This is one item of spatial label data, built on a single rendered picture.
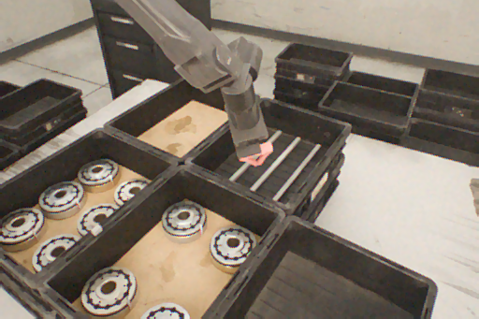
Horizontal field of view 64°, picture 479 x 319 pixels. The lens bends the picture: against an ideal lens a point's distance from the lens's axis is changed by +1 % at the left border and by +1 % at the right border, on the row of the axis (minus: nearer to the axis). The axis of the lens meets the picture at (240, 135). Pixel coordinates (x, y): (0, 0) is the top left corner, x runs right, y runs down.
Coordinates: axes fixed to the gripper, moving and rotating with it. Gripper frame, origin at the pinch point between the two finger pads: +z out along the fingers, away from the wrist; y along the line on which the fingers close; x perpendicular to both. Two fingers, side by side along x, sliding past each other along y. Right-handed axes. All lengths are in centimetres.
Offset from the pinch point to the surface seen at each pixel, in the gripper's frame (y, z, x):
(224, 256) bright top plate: 17.4, 12.4, -12.1
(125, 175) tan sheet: -15.0, 19.6, -35.8
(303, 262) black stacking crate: 21.0, 18.5, 3.7
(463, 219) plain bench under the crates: 13, 47, 53
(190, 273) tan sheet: 18.5, 13.3, -20.1
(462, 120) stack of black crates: -51, 103, 106
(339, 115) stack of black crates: -57, 80, 44
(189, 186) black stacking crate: -3.3, 15.3, -17.9
